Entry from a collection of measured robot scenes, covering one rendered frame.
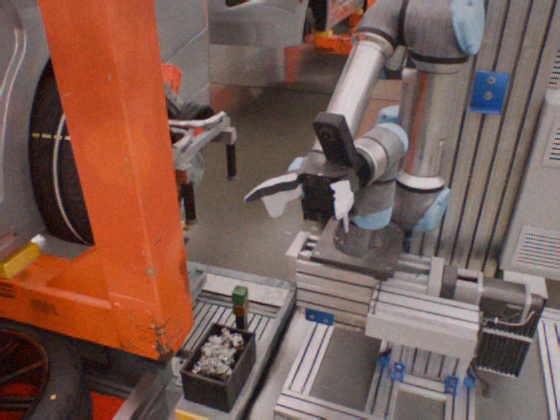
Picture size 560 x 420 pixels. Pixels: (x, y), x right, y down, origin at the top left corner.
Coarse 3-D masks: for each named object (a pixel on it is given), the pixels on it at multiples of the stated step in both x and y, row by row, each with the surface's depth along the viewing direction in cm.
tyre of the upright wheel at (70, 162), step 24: (48, 96) 145; (48, 120) 142; (48, 144) 141; (48, 168) 142; (72, 168) 139; (48, 192) 144; (72, 192) 141; (48, 216) 151; (72, 216) 147; (72, 240) 163
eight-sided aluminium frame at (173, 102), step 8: (168, 88) 164; (168, 96) 166; (176, 96) 171; (168, 104) 174; (176, 104) 172; (176, 112) 180; (176, 120) 183; (176, 136) 187; (192, 136) 188; (184, 208) 190
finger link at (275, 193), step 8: (288, 176) 71; (296, 176) 71; (264, 184) 69; (272, 184) 69; (280, 184) 69; (288, 184) 69; (296, 184) 70; (256, 192) 68; (264, 192) 69; (272, 192) 69; (280, 192) 71; (288, 192) 71; (296, 192) 72; (248, 200) 68; (264, 200) 70; (272, 200) 71; (280, 200) 71; (288, 200) 72; (272, 208) 71; (280, 208) 72; (272, 216) 72
